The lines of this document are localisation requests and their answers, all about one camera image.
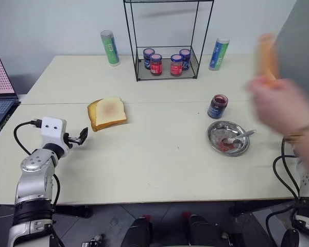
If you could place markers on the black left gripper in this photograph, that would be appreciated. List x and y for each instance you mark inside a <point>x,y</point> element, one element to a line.
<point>72,141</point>

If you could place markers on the metal spoon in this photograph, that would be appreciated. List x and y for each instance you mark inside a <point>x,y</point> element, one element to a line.
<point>243,135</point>

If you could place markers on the orange-crusted bread slice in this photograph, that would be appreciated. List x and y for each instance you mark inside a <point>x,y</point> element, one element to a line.
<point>267,59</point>

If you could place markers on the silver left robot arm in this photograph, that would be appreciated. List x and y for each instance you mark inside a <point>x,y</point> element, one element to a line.
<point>31,180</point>

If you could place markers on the stained white bread slice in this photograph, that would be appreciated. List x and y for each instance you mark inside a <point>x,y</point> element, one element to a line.
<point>108,110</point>

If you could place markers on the sealed blue-label jam jar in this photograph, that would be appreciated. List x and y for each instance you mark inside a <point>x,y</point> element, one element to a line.
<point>186,59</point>
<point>147,60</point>

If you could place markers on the sealed red-label jam jar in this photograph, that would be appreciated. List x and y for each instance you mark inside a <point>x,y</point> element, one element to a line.
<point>156,65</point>
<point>176,65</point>

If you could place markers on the open blue-label jam jar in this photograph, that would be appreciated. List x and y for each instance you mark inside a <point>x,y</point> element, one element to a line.
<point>217,108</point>

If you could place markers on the person's bare hand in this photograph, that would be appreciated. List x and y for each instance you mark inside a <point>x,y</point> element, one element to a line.
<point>280,105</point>

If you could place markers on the green and blue canister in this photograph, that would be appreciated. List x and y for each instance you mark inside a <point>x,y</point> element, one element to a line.
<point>219,55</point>
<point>110,49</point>

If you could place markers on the open laptop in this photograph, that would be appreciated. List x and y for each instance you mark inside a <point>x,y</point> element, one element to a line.
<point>0,77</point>

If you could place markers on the dark rounded shape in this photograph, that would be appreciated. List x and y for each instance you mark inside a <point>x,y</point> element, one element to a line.
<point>202,232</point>
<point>137,234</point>

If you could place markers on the round metal dish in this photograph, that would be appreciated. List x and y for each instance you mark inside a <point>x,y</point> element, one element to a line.
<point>221,132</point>

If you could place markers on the person's grey torso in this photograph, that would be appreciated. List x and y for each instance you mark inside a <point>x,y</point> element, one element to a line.
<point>298,38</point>

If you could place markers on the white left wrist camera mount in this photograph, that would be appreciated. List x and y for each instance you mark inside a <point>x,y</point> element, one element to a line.
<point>51,133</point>

